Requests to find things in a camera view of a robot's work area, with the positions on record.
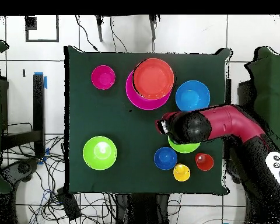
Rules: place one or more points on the orange cup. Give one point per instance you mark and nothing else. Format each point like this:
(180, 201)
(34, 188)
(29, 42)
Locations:
(206, 163)

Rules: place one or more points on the small crimson bowl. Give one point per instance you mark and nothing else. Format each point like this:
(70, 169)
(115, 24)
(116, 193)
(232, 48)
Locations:
(103, 77)

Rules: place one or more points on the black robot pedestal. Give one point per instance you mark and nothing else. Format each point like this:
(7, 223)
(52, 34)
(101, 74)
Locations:
(142, 210)

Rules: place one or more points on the light blue bowl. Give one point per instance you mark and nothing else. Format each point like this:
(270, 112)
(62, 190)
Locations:
(192, 95)

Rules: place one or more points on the orange bowl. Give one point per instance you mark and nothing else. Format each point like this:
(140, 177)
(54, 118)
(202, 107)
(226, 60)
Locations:
(154, 79)

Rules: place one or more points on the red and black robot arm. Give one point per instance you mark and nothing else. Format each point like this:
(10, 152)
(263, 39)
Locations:
(235, 123)

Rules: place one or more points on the green bowl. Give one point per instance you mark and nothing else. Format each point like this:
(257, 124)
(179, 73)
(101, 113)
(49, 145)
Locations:
(99, 152)
(184, 148)

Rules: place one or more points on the grey square frame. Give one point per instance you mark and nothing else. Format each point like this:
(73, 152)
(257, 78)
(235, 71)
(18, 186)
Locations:
(42, 40)

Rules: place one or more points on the dark green tablecloth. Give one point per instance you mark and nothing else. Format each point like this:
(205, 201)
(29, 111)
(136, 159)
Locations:
(95, 182)

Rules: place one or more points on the black stand leg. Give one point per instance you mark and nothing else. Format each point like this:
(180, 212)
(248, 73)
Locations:
(99, 28)
(152, 25)

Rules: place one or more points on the dark blue bowl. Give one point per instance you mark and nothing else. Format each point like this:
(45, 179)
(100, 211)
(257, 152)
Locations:
(165, 158)

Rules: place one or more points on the yellow cup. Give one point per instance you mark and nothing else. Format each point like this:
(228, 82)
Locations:
(181, 173)

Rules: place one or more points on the black power strip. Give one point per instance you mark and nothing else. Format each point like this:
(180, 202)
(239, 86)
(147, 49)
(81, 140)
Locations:
(68, 205)

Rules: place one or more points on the black metal stand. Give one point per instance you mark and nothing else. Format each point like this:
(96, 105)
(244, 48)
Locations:
(39, 105)
(245, 93)

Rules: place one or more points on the large pink bowl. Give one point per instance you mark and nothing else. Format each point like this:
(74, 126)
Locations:
(135, 100)

